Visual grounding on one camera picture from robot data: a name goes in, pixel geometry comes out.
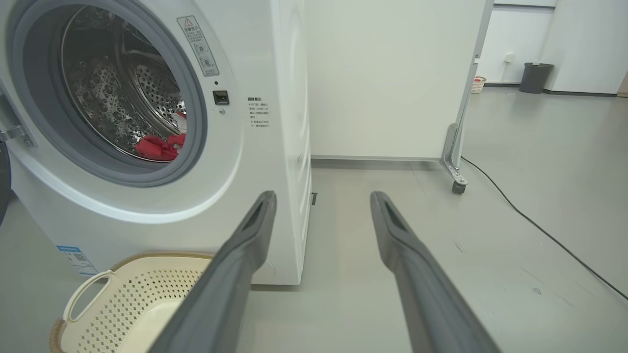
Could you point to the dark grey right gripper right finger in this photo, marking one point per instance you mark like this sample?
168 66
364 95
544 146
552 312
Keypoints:
431 304

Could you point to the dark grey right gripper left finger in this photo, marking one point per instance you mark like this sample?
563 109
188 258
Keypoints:
221 294

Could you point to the red jersey with number print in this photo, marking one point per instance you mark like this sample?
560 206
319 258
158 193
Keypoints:
154 148

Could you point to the dark round glass washer door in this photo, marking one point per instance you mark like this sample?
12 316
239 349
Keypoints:
4 186

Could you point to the cream perforated laundry basket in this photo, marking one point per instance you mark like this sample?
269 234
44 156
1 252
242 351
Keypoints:
127 304

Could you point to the white washing machine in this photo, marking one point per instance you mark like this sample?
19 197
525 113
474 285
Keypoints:
255 162

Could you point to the black door latch socket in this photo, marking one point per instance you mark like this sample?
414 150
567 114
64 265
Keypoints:
221 97

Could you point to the small white mesh basket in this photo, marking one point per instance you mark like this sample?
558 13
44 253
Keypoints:
478 86

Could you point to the stainless steel washing machine drum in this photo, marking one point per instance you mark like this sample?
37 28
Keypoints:
108 98

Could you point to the black caster wheel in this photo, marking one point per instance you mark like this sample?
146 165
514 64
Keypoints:
458 187

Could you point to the blue white energy label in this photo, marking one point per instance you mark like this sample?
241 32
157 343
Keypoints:
77 260

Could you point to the black text instruction label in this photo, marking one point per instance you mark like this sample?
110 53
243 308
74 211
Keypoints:
258 113

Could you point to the white partition board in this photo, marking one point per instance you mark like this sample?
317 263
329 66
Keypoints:
382 78

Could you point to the dark grey trash bin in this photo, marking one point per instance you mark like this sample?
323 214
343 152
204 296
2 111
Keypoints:
536 78

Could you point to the white warning sticker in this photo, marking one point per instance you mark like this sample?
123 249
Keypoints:
198 46

